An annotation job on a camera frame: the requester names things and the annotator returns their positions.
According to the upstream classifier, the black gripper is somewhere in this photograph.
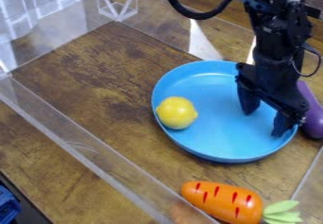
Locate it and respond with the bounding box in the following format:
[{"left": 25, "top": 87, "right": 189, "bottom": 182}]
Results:
[{"left": 237, "top": 49, "right": 310, "bottom": 137}]

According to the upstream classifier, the black cable loop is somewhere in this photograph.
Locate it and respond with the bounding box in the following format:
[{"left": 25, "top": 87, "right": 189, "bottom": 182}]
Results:
[{"left": 292, "top": 42, "right": 323, "bottom": 78}]

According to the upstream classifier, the orange toy carrot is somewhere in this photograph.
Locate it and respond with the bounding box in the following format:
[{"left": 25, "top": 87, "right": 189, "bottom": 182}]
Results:
[{"left": 181, "top": 181, "right": 304, "bottom": 224}]

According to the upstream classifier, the purple toy eggplant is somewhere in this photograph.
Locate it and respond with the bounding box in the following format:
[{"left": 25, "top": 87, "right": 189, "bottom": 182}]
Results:
[{"left": 298, "top": 80, "right": 323, "bottom": 139}]

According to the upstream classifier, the yellow toy lemon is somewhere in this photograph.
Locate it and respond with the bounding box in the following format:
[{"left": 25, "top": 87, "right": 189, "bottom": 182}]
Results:
[{"left": 155, "top": 96, "right": 198, "bottom": 129}]

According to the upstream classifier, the clear acrylic enclosure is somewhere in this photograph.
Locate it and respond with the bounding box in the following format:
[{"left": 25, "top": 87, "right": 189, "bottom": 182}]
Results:
[{"left": 0, "top": 0, "right": 323, "bottom": 224}]

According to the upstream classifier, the blue object at corner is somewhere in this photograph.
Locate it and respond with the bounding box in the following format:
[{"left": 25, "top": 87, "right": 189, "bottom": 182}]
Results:
[{"left": 0, "top": 185, "right": 21, "bottom": 224}]

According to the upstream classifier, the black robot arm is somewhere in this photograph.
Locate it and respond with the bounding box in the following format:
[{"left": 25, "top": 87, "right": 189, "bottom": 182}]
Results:
[{"left": 237, "top": 0, "right": 313, "bottom": 137}]

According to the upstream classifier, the blue round tray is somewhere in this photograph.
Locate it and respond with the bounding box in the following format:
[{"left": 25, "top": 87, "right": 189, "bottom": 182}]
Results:
[{"left": 151, "top": 60, "right": 297, "bottom": 164}]

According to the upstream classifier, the thick black cable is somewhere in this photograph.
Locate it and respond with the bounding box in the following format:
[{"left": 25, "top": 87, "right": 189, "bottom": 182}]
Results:
[{"left": 161, "top": 0, "right": 235, "bottom": 22}]

